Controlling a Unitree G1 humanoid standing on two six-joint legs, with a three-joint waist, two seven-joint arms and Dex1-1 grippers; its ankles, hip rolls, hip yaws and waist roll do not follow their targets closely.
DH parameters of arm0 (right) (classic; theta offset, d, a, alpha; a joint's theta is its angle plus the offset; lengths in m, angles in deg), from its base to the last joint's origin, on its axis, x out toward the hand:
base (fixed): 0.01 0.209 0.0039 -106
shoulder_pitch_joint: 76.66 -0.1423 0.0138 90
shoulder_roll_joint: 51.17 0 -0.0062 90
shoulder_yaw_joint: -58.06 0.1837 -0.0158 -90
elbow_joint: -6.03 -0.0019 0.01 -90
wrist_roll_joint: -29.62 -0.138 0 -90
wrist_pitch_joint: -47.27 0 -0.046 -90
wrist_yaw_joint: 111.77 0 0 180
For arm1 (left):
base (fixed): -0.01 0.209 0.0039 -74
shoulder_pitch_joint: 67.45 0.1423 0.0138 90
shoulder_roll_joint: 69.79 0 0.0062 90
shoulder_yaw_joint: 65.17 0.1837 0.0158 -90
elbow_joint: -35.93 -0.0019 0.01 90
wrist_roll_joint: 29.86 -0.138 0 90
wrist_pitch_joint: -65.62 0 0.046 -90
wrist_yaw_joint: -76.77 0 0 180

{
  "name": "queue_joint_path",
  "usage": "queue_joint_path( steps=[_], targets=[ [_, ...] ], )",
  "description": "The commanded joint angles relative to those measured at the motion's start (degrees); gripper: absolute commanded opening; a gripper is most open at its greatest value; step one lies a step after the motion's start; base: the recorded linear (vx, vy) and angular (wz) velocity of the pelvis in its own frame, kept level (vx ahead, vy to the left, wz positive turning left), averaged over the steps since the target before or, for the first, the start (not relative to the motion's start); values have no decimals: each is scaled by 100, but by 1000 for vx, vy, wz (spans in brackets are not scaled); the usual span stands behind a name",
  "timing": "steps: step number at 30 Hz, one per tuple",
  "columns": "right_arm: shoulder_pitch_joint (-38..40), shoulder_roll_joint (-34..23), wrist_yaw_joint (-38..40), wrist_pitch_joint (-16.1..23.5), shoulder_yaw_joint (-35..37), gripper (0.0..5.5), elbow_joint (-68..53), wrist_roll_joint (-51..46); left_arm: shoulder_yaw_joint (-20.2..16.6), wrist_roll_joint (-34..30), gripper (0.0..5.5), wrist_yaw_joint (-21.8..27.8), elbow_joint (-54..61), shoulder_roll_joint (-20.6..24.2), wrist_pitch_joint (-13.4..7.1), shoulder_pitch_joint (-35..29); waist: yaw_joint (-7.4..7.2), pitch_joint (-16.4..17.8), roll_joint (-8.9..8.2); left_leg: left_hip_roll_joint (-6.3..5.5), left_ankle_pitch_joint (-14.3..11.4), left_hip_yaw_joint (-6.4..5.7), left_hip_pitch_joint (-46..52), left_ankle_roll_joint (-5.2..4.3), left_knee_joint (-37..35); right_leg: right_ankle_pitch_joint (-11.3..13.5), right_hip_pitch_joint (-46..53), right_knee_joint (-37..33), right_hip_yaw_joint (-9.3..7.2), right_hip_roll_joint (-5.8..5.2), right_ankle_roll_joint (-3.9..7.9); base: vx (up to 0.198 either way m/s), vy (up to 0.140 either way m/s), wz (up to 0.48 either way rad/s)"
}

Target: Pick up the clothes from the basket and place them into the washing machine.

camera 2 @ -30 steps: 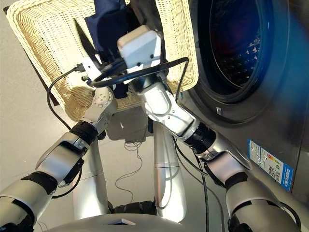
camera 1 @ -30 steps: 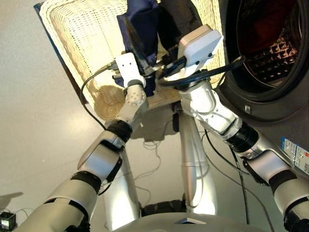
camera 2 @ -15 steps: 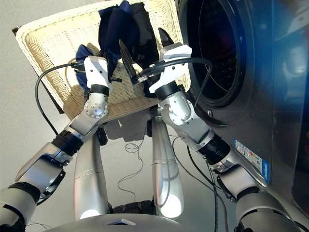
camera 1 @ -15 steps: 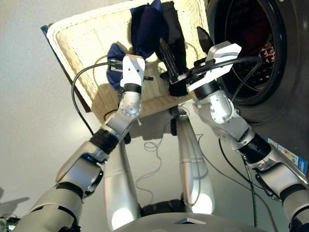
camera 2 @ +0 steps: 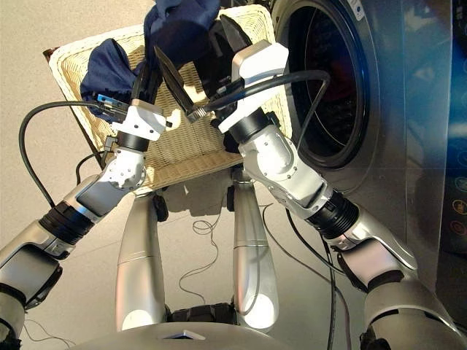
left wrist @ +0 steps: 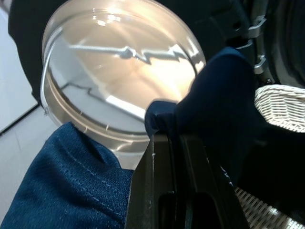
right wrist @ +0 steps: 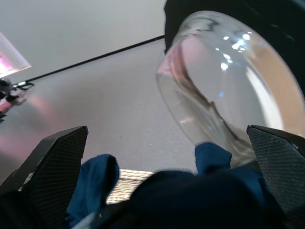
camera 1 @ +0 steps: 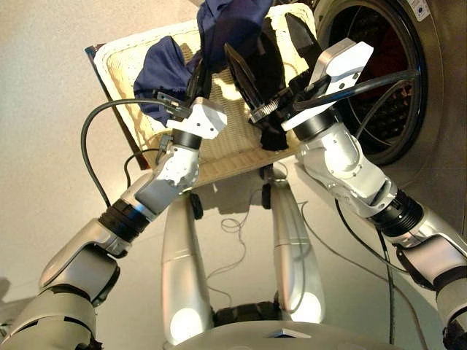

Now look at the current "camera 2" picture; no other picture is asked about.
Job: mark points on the grey washing machine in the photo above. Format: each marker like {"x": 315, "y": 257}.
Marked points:
{"x": 394, "y": 146}

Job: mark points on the blue cloth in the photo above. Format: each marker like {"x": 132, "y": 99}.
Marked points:
{"x": 109, "y": 69}

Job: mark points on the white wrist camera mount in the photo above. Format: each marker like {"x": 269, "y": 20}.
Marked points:
{"x": 142, "y": 120}
{"x": 262, "y": 58}

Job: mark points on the silver robot torso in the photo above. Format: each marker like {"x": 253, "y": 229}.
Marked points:
{"x": 182, "y": 339}

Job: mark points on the silver robot leg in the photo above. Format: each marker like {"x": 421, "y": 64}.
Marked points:
{"x": 253, "y": 262}
{"x": 140, "y": 273}

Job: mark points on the pale woven basket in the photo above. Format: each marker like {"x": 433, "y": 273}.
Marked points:
{"x": 182, "y": 146}

